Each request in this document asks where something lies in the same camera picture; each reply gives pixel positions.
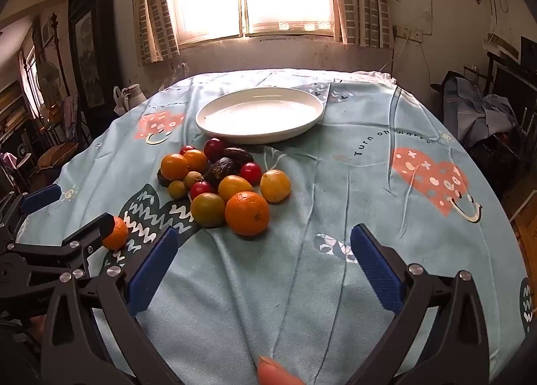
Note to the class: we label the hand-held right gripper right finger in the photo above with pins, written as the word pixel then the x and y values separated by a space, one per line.
pixel 377 274

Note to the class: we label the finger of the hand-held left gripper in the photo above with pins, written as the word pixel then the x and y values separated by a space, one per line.
pixel 40 197
pixel 94 234

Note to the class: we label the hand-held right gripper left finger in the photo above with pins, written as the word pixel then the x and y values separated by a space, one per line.
pixel 152 274

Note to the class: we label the small mandarin orange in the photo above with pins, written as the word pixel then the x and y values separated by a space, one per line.
pixel 117 234

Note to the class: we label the yellow-green round fruit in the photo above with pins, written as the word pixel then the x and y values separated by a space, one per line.
pixel 208 209

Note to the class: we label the dark brown water chestnut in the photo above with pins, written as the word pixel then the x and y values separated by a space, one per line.
pixel 238 155
pixel 220 170
pixel 161 178

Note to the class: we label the orange kumquat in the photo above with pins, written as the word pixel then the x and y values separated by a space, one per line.
pixel 234 186
pixel 174 167
pixel 197 160

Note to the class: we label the large mandarin orange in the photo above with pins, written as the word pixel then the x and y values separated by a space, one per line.
pixel 246 213

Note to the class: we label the dark red cherry tomato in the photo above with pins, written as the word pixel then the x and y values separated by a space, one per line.
pixel 215 147

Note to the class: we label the white round plate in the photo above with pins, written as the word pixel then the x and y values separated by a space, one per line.
pixel 260 114

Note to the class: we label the person's right hand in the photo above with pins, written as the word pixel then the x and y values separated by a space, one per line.
pixel 275 373

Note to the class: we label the cushioned chair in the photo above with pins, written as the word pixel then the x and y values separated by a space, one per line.
pixel 56 155

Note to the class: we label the small kumquat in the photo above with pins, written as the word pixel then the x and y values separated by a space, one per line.
pixel 177 189
pixel 193 178

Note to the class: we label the standing fan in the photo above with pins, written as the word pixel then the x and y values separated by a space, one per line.
pixel 49 77

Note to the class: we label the yellow-orange kumquat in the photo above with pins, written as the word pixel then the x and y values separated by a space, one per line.
pixel 275 186

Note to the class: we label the pile of blue-grey clothes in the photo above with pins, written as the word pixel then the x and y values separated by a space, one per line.
pixel 478 112

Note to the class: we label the white cloth under tablecloth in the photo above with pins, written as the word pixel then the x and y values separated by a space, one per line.
pixel 373 76

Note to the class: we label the black monitor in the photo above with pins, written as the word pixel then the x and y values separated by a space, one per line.
pixel 514 83

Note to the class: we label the wall socket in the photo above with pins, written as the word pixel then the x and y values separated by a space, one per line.
pixel 413 33

